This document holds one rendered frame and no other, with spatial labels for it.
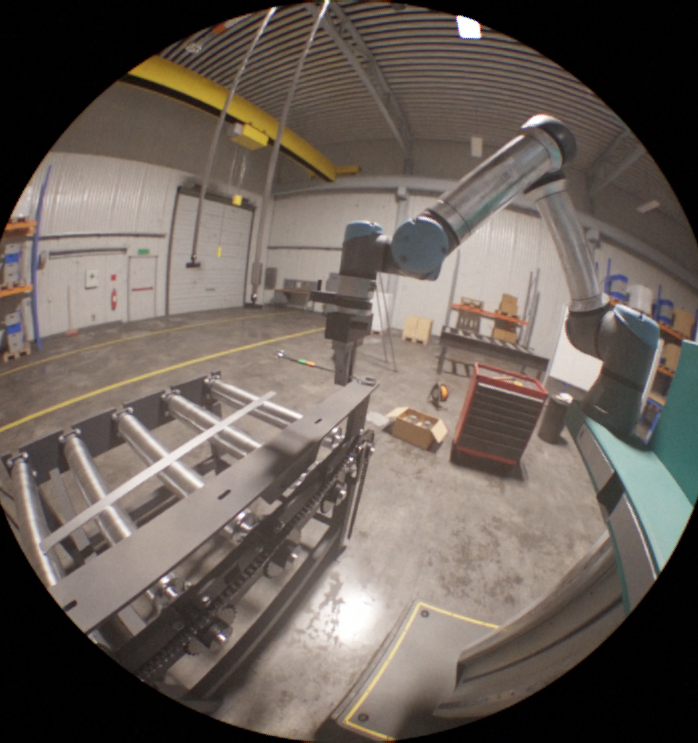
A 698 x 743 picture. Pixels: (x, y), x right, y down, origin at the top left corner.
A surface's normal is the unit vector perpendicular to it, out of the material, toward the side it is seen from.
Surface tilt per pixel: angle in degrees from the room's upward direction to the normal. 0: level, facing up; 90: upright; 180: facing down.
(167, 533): 0
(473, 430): 90
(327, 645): 0
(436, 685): 0
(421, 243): 90
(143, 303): 90
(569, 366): 90
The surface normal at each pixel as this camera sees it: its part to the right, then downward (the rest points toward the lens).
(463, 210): -0.11, 0.37
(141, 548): 0.13, -0.94
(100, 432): 0.90, 0.25
